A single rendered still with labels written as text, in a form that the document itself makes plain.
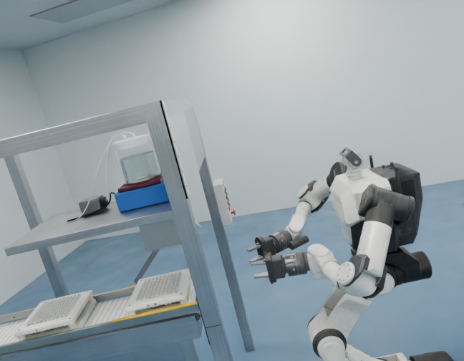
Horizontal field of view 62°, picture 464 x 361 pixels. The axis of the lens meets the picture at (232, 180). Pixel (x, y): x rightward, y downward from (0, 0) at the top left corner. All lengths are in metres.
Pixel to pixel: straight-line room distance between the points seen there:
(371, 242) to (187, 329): 0.79
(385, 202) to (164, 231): 0.89
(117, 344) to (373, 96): 4.16
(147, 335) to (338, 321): 0.78
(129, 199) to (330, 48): 3.89
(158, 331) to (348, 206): 0.88
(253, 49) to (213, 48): 0.51
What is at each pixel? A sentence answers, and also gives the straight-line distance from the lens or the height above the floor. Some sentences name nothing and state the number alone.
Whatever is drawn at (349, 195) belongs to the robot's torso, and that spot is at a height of 1.21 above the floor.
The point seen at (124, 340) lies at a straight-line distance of 1.71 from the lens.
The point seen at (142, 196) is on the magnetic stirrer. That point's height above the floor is 1.37.
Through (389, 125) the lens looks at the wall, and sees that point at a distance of 5.15.
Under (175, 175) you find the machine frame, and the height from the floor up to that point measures 1.44.
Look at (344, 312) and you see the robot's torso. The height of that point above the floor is 0.69.
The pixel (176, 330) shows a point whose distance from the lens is 1.65.
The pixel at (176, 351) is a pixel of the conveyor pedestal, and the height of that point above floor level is 0.71.
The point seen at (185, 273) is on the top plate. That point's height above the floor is 0.96.
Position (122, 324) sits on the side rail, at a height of 0.91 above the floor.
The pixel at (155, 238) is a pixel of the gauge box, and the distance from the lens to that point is 1.72.
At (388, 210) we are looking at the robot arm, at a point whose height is 1.18.
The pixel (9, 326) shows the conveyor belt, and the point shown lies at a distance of 2.15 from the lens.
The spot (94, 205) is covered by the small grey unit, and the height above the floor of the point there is 1.36.
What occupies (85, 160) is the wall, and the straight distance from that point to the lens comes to 6.06.
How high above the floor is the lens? 1.67
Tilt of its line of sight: 13 degrees down
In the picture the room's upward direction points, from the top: 14 degrees counter-clockwise
